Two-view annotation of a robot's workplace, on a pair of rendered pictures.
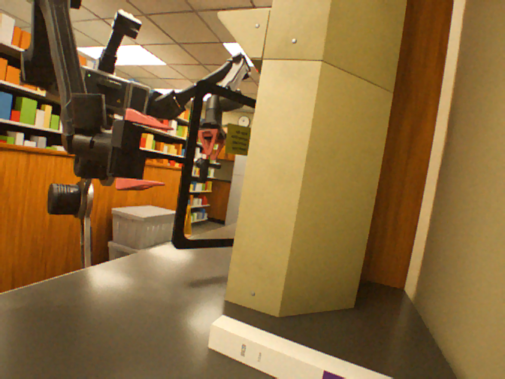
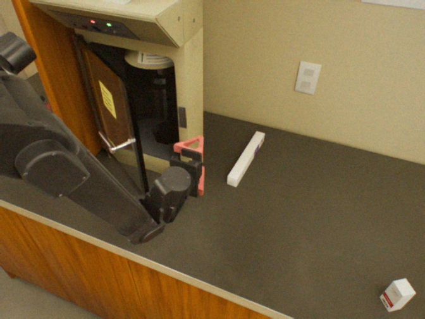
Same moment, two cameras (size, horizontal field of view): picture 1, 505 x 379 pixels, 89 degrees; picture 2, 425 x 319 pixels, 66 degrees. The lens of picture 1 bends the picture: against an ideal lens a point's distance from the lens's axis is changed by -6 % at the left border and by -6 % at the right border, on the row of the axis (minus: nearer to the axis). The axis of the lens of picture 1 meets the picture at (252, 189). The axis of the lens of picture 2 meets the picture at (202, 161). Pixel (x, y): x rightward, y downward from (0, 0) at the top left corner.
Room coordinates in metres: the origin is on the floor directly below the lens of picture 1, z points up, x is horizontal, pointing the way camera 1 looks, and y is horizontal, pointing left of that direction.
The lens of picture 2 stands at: (0.41, 0.75, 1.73)
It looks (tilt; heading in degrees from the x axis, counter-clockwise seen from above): 44 degrees down; 275
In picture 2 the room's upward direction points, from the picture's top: straight up
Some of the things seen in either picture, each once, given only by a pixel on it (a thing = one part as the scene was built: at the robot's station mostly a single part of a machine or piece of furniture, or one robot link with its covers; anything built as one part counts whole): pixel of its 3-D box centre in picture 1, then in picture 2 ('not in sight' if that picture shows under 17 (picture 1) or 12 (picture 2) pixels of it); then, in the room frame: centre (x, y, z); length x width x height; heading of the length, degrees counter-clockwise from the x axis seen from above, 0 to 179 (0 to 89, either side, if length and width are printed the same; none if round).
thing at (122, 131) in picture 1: (149, 134); (193, 153); (0.48, 0.20, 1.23); 0.09 x 0.07 x 0.07; 72
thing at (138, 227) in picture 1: (146, 225); not in sight; (2.77, 1.03, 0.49); 0.60 x 0.42 x 0.33; 162
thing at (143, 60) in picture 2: not in sight; (155, 45); (0.62, -0.12, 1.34); 0.18 x 0.18 x 0.05
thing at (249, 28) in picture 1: (262, 68); (107, 20); (0.69, 0.02, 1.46); 0.32 x 0.12 x 0.10; 162
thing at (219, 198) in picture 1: (236, 173); (114, 124); (0.72, 0.05, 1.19); 0.30 x 0.01 x 0.40; 130
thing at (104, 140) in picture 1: (116, 149); (179, 185); (0.50, 0.27, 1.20); 0.07 x 0.07 x 0.10; 72
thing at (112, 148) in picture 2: not in sight; (114, 139); (0.69, 0.12, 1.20); 0.10 x 0.05 x 0.03; 130
